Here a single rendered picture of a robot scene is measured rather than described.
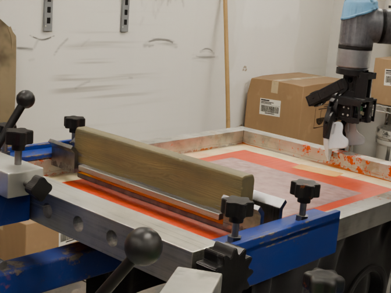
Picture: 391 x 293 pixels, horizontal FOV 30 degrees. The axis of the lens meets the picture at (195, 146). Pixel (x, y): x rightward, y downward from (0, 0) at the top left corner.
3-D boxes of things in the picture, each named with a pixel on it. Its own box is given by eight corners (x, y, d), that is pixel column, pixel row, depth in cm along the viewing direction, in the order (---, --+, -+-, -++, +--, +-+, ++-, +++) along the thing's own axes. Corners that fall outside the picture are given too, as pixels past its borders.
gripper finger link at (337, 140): (340, 164, 160) (350, 123, 160) (317, 158, 164) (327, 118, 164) (347, 165, 163) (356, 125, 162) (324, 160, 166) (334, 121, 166)
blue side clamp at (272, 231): (309, 243, 119) (314, 202, 117) (336, 252, 115) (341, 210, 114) (181, 290, 97) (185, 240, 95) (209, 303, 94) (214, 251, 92)
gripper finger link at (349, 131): (361, 162, 167) (360, 125, 163) (338, 157, 171) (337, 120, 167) (368, 157, 169) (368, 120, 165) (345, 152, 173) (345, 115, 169)
